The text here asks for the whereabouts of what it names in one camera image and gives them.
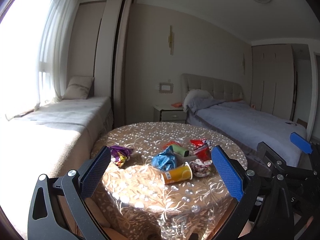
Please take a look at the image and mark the yellow orange juice cup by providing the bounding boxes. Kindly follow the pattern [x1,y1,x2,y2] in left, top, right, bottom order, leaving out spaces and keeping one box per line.
[161,162,193,184]

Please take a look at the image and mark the white bedside nightstand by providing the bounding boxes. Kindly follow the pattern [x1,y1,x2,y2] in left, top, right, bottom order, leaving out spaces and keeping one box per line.
[153,105,187,124]

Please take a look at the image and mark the orange label plastic bottle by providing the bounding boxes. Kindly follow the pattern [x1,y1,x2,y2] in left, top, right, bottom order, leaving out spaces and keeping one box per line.
[162,141,181,150]

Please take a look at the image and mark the clear plastic bag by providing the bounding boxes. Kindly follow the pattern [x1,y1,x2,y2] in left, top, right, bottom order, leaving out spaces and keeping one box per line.
[189,159,212,178]

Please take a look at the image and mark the framed wall switch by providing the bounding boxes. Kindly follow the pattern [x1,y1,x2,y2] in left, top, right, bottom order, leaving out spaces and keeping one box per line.
[158,82,174,94]

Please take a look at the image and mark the green cylindrical tube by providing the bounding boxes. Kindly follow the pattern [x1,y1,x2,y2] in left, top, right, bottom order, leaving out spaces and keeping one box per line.
[172,144,189,157]

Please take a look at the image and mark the beige wardrobe doors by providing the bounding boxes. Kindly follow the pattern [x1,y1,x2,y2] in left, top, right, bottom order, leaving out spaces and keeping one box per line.
[251,44,295,120]

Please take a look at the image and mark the white sheer curtain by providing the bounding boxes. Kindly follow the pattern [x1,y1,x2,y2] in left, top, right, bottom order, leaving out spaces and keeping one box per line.
[1,0,80,122]

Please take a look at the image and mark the red snack bag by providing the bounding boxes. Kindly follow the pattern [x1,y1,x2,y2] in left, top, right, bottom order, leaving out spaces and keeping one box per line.
[190,139,212,162]

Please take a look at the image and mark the grey bed pillow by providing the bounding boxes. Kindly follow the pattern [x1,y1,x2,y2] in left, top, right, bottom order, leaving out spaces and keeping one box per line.
[183,89,212,112]

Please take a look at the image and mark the bed with blue duvet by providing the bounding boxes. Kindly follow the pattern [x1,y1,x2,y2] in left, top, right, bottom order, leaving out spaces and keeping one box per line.
[183,98,306,167]

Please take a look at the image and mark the floral embroidered round tablecloth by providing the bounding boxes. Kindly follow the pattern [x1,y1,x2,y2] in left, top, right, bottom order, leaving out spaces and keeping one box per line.
[90,121,249,240]

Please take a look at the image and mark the beige tufted headboard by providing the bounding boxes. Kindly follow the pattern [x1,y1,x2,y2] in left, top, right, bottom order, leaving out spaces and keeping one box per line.
[181,73,245,106]

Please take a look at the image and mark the blue crumpled plastic bag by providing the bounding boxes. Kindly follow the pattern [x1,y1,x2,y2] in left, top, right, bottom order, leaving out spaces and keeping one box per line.
[151,146,177,171]

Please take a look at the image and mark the beige throw pillow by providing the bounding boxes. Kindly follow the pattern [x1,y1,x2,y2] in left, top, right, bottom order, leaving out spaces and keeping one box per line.
[62,76,94,100]

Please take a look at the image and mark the gold wall sconce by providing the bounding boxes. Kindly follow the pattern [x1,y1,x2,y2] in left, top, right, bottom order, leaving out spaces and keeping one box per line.
[241,53,246,75]
[168,25,174,55]

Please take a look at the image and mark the orange item on nightstand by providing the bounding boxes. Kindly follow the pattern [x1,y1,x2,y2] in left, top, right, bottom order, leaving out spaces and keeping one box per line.
[171,102,183,108]

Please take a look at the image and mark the purple snack wrapper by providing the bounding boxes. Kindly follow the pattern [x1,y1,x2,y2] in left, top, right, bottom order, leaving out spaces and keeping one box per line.
[110,145,133,168]

